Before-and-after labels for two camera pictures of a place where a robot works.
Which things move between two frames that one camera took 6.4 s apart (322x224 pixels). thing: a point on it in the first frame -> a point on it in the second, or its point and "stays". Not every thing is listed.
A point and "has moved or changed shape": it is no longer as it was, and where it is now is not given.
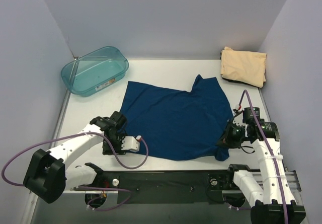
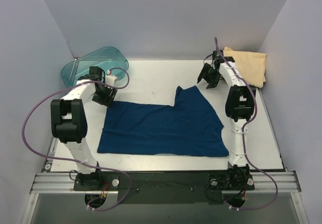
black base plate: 166,187 stays
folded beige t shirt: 246,67 stays
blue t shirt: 175,124 has moved or changed shape
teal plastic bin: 95,72 stays
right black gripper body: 227,138 -> 210,73
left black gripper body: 112,146 -> 105,96
